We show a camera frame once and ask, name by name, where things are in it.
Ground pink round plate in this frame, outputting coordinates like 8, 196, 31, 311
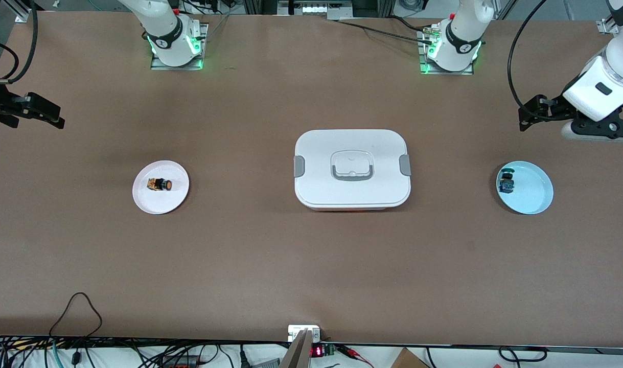
132, 160, 190, 215

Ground white lunch box grey latches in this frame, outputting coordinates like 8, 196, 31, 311
293, 129, 412, 212

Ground white outlet box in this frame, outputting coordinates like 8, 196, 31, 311
288, 325, 321, 342

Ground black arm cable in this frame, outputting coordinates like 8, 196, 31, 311
0, 0, 39, 85
506, 0, 565, 122

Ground metal base plate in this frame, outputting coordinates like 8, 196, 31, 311
150, 23, 210, 71
418, 26, 475, 76

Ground brown cardboard box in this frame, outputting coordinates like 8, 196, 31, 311
390, 348, 430, 368

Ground black oval cable loop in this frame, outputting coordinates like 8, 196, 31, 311
498, 346, 548, 362

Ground grey aluminium bar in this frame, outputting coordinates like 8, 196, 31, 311
278, 330, 313, 368

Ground aluminium extrusion frame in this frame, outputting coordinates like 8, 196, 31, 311
242, 0, 396, 21

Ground red connector strip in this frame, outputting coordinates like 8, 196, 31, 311
160, 355, 199, 368

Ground black looped cable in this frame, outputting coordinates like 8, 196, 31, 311
48, 292, 103, 339

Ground light blue round plate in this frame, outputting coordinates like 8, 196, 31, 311
496, 161, 554, 215

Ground long black table cable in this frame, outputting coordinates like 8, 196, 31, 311
328, 19, 434, 45

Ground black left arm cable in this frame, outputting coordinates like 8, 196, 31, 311
506, 0, 565, 122

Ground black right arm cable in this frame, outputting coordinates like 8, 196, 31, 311
0, 0, 39, 85

